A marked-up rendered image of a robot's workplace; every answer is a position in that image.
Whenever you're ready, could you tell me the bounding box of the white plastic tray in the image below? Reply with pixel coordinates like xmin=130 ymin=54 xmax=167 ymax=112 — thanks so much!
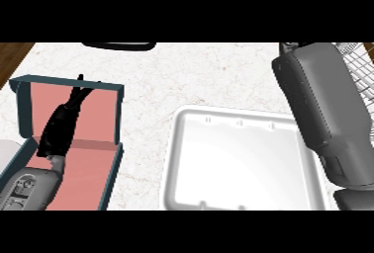
xmin=160 ymin=104 xmax=330 ymax=211

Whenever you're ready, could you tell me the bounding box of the teal box with pink lining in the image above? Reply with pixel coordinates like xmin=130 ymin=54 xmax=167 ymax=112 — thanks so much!
xmin=0 ymin=74 xmax=126 ymax=211

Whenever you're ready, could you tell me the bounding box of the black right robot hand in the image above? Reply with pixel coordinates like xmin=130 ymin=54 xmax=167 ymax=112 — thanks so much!
xmin=279 ymin=42 xmax=310 ymax=55

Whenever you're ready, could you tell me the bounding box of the black flat object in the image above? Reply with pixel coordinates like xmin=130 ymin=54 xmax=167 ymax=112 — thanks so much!
xmin=80 ymin=42 xmax=158 ymax=52

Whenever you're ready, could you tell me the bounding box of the white wire tiered basket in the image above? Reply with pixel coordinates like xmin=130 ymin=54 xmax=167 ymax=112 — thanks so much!
xmin=334 ymin=42 xmax=374 ymax=149

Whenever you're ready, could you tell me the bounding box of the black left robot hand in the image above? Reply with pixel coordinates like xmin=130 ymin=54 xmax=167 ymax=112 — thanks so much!
xmin=36 ymin=74 xmax=104 ymax=159

